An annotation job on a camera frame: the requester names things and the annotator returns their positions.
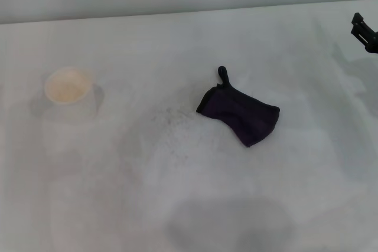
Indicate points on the white paper cup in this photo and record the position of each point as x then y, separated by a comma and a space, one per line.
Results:
67, 86

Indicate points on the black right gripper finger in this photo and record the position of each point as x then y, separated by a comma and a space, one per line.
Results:
369, 38

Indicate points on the purple rag with black loop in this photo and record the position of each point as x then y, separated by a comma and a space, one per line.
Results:
236, 113

